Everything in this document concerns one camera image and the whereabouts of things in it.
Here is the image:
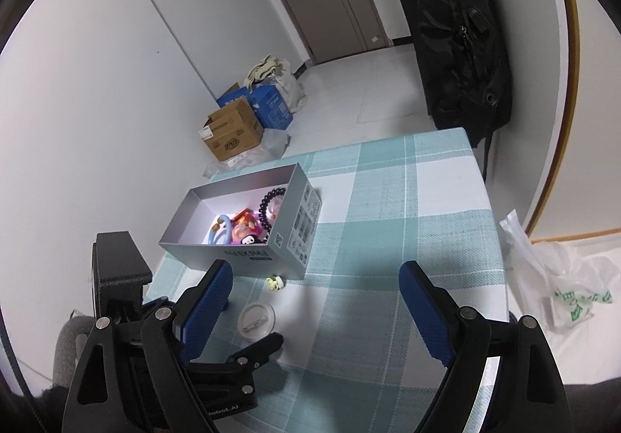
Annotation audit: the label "person's dark clothing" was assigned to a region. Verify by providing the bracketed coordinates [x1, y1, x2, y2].
[563, 377, 621, 433]

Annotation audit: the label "large white pin badge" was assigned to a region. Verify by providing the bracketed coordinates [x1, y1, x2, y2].
[230, 219, 263, 245]

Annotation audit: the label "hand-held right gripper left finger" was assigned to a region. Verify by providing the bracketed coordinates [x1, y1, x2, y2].
[62, 259, 234, 433]

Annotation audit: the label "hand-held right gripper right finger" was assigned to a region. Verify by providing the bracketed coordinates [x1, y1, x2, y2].
[399, 261, 573, 433]

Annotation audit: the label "teal white plaid tablecloth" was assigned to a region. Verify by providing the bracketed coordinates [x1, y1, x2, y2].
[146, 127, 510, 433]

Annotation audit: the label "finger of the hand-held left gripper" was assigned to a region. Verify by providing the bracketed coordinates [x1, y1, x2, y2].
[226, 332, 285, 370]

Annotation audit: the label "light blue ring bangle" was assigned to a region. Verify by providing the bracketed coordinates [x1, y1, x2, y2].
[210, 214, 234, 245]

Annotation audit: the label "black backpack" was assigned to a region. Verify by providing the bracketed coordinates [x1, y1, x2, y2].
[392, 0, 514, 182]

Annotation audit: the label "brown cardboard box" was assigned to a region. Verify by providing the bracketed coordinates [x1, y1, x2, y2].
[198, 99, 265, 163]

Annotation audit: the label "blue cardboard box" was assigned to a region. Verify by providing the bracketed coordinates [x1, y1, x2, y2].
[216, 74, 296, 130]

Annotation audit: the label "white green plastic bag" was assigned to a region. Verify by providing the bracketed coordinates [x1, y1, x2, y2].
[500, 210, 621, 333]

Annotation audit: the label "black bead bracelet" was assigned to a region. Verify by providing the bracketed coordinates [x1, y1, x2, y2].
[258, 188, 287, 240]

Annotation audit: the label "white tote bag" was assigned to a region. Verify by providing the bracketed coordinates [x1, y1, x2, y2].
[243, 53, 309, 113]

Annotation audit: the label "small white pin badge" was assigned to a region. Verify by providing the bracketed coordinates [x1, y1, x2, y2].
[238, 302, 276, 341]

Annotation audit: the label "grey cardboard box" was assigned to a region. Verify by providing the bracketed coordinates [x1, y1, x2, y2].
[159, 163, 323, 281]

